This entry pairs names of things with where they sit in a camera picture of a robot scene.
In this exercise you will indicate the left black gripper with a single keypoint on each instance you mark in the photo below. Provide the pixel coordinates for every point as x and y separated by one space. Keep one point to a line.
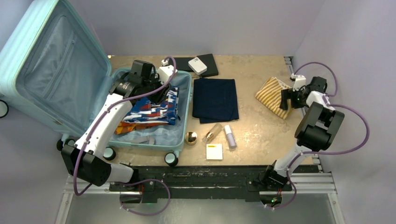
163 91

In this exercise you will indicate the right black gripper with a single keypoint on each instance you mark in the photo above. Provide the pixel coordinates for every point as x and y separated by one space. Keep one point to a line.
288 94

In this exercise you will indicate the yellow striped garment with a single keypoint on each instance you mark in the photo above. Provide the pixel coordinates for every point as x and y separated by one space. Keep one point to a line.
270 96

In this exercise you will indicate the blue white patterned garment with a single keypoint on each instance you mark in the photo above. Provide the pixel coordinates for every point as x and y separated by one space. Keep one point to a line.
145 112

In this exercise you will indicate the orange camouflage garment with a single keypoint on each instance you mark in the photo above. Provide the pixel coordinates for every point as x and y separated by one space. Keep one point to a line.
124 127

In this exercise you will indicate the navy blue garment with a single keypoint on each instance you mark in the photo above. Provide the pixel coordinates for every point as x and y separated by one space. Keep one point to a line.
215 100

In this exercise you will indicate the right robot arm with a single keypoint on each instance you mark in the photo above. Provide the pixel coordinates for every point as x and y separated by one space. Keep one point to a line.
315 132

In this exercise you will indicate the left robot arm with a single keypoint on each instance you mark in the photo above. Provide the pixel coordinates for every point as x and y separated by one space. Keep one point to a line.
84 159

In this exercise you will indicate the white power bank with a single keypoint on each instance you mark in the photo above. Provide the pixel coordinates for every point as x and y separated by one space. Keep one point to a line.
197 66

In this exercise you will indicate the gold round jar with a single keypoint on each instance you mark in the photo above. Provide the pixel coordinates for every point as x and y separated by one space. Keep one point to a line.
191 138

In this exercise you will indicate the clear gold perfume bottle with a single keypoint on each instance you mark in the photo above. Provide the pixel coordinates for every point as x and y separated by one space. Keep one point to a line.
211 135

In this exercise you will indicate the lavender cosmetic tube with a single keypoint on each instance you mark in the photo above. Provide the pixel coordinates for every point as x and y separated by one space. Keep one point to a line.
230 137

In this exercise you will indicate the white square box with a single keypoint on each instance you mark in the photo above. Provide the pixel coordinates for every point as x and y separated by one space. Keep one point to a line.
214 152

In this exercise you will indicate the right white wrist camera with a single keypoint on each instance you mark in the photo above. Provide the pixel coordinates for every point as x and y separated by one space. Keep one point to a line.
299 81

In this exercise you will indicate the black metal base rail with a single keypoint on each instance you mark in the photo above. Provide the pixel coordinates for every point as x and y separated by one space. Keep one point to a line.
218 182

